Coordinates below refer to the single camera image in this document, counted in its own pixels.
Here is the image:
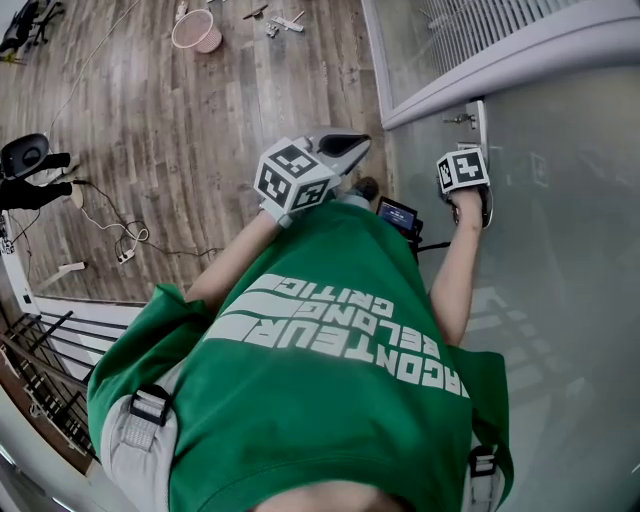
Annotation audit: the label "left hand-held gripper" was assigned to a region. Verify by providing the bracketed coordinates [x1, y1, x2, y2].
[253, 128, 373, 229]

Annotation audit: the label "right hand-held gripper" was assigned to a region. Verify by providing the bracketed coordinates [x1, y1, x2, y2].
[435, 146, 490, 196]

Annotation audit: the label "frosted glass door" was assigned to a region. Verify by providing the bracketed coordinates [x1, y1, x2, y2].
[384, 64, 640, 512]

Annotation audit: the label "person's left forearm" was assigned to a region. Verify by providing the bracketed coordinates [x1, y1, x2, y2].
[183, 209, 282, 307]

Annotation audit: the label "person's right forearm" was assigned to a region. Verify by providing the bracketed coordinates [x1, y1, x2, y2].
[427, 187, 486, 347]

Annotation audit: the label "person's brown shoe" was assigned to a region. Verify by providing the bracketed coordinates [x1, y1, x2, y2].
[350, 176, 380, 200]

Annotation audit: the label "black device with screen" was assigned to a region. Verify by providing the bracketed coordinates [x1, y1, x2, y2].
[375, 195, 425, 246]

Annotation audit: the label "white window blinds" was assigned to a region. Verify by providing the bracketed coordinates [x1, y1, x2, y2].
[418, 0, 594, 77]

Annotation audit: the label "white tool parts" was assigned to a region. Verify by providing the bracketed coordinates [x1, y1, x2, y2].
[265, 9, 307, 39]

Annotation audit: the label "pink plastic basket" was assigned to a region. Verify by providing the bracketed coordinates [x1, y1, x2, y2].
[171, 8, 224, 55]

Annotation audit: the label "green printed shirt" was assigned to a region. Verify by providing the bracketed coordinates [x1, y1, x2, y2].
[87, 197, 515, 512]

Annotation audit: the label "black round-seat chair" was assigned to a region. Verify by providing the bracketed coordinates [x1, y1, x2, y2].
[0, 132, 75, 212]

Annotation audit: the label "black metal railing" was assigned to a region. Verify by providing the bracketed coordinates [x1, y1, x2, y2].
[0, 309, 129, 459]

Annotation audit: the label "black office chair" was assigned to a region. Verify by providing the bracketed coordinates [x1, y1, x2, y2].
[0, 0, 66, 51]

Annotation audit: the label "grey trousers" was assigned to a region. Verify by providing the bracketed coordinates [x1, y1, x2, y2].
[98, 359, 180, 512]

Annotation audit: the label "silver door handle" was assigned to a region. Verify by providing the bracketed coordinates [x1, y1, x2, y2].
[464, 99, 495, 230]

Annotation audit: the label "black cable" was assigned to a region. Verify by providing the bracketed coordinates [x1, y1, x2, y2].
[69, 179, 224, 259]

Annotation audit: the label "white cable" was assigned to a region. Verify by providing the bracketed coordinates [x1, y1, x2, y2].
[47, 0, 151, 246]

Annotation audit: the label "pale wooden bracket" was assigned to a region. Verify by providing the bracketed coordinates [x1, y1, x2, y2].
[35, 260, 87, 292]

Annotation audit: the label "grey strap with black buckle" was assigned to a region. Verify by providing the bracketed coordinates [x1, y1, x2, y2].
[121, 383, 174, 452]
[465, 443, 503, 512]

